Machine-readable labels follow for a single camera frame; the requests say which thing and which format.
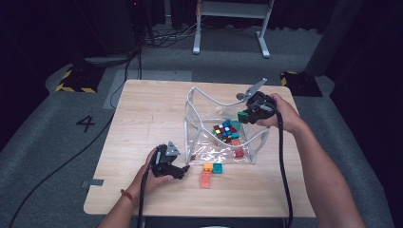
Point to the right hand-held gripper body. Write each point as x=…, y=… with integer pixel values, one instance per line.
x=266, y=109

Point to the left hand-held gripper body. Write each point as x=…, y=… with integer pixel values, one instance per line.
x=161, y=164

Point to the green toy block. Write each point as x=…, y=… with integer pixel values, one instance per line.
x=242, y=116

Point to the teal blue toy block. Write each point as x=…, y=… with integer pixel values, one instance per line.
x=226, y=123

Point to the salmon toy block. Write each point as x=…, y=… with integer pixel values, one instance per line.
x=205, y=180

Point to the yellow toy block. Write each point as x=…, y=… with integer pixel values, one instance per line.
x=208, y=167

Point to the multicoloured puzzle cube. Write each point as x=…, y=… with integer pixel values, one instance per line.
x=222, y=133

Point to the red toy block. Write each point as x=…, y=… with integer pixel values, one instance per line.
x=238, y=153

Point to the clear plastic bag white trim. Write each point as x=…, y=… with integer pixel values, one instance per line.
x=202, y=104

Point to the person's right hand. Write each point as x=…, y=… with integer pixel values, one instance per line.
x=288, y=118

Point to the person's left hand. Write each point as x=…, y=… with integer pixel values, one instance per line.
x=144, y=182

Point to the grey round table grommet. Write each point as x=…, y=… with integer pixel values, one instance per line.
x=239, y=95

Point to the black yellow striped base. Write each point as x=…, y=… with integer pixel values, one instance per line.
x=301, y=84
x=80, y=79

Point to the grey tape piece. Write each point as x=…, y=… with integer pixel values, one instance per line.
x=93, y=183

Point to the grey stand column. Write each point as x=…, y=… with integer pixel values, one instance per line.
x=335, y=34

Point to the dark stand with flat base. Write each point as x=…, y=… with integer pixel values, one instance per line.
x=107, y=60

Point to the white metal desk frame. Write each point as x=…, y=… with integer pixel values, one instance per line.
x=234, y=9

